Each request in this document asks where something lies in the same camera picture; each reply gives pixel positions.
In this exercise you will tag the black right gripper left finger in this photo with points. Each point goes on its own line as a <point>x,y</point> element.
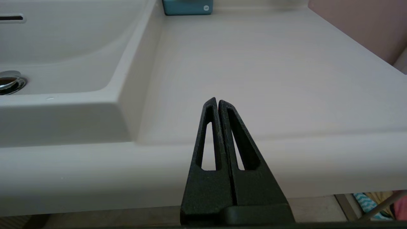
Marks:
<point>206,190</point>

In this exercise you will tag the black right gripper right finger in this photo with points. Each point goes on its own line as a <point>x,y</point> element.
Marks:
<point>257,187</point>

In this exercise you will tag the beige moulded sink basin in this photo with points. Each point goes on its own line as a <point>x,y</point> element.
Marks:
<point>63,47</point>

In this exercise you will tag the teal striped fabric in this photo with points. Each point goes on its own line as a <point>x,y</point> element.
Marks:
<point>369,205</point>

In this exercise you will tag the teal blue box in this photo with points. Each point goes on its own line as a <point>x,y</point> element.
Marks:
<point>187,7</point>

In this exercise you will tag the chrome drain stopper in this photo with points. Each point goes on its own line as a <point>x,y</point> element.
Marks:
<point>9,81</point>

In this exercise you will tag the tan metal rail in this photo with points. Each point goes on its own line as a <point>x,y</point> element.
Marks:
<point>384,203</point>

